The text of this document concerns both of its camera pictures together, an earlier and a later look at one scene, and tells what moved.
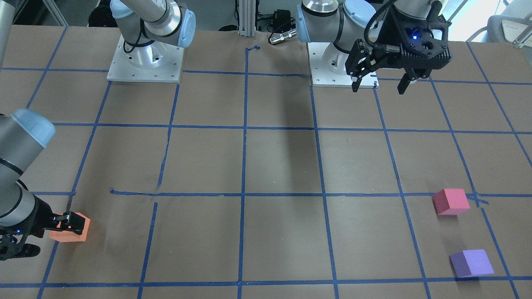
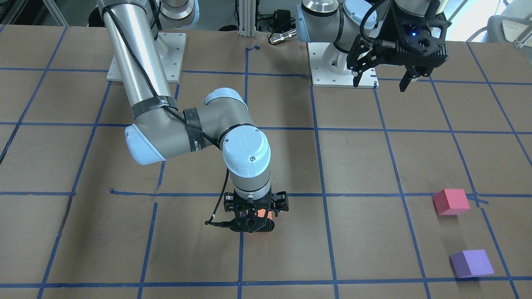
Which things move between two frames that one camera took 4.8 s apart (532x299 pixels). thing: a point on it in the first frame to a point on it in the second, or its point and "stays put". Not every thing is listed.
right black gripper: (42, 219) to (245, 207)
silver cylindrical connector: (282, 37) stays put
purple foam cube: (471, 263) stays put
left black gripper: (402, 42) stays put
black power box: (282, 20) stays put
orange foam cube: (69, 235) to (261, 213)
